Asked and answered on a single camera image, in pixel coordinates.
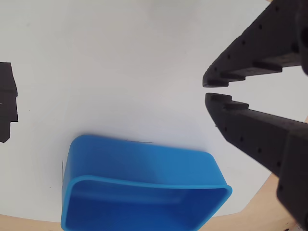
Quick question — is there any blue rectangular plastic bin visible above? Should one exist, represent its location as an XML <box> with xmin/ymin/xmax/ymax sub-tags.
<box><xmin>60</xmin><ymin>134</ymin><xmax>233</xmax><ymax>231</ymax></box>

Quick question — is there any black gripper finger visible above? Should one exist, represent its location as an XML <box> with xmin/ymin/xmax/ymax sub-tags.
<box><xmin>202</xmin><ymin>0</ymin><xmax>308</xmax><ymax>88</ymax></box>
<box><xmin>205</xmin><ymin>93</ymin><xmax>308</xmax><ymax>231</ymax></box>

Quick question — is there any black foam block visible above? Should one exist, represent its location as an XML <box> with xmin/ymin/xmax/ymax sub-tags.
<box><xmin>0</xmin><ymin>62</ymin><xmax>19</xmax><ymax>143</ymax></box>

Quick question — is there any white table sheet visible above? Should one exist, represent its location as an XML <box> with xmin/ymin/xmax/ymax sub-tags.
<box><xmin>0</xmin><ymin>0</ymin><xmax>308</xmax><ymax>223</ymax></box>

